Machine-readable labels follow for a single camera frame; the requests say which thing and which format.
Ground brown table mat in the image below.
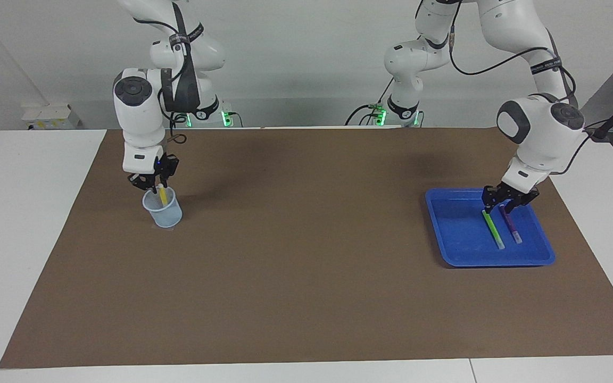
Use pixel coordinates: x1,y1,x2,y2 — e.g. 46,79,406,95
0,128,613,369

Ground purple pen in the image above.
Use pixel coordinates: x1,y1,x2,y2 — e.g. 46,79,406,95
499,205,523,245

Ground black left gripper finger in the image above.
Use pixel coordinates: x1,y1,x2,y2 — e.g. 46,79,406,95
481,185,500,216
502,194,540,215

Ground green pen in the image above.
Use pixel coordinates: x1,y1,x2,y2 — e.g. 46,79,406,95
481,210,506,251

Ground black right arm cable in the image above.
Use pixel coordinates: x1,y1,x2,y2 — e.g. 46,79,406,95
126,0,203,145

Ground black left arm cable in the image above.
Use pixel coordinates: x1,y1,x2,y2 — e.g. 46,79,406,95
448,0,592,176

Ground white socket box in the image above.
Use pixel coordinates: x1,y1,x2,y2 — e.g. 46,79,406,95
22,103,81,130

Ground blue plastic tray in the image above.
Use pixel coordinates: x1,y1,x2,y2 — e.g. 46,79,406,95
425,187,556,268

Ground light blue mesh cup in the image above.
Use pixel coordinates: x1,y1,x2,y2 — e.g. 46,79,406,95
142,186,183,229

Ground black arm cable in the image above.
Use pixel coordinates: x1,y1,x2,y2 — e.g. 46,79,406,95
448,0,592,176
126,0,203,145

